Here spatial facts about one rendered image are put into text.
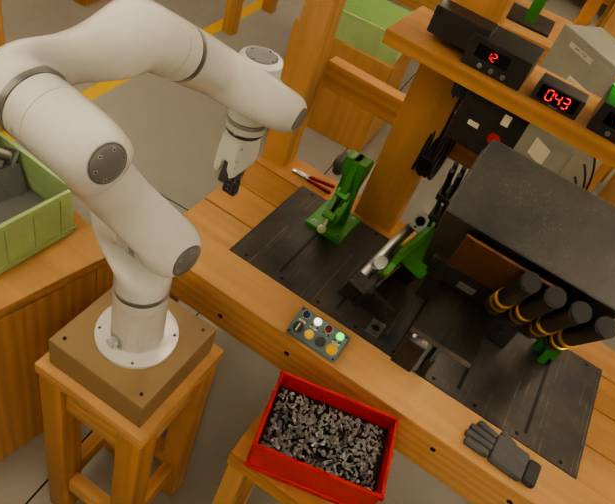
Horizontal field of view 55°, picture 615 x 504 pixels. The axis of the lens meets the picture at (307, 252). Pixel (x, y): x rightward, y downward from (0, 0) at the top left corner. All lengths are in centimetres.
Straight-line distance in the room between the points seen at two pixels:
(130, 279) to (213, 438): 127
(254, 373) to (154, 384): 122
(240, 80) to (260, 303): 77
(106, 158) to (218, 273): 94
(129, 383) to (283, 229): 71
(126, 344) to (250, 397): 119
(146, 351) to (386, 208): 93
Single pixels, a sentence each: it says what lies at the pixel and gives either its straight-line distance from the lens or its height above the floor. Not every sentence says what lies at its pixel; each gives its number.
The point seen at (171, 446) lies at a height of 35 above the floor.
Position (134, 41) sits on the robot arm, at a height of 175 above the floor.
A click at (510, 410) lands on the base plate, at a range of 174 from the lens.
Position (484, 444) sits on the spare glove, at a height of 92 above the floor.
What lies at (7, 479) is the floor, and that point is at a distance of 235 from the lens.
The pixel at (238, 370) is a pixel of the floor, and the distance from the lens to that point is 257.
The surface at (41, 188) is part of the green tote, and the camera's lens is 190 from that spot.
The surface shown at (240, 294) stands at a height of 90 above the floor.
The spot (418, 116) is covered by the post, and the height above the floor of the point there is 131.
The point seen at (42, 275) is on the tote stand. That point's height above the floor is 79.
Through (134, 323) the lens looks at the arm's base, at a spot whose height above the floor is 107.
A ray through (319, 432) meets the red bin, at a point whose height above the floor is 89.
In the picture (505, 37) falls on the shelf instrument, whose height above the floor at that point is 162.
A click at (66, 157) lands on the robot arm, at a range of 78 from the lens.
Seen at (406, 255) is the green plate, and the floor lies 116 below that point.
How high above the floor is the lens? 215
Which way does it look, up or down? 44 degrees down
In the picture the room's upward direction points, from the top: 22 degrees clockwise
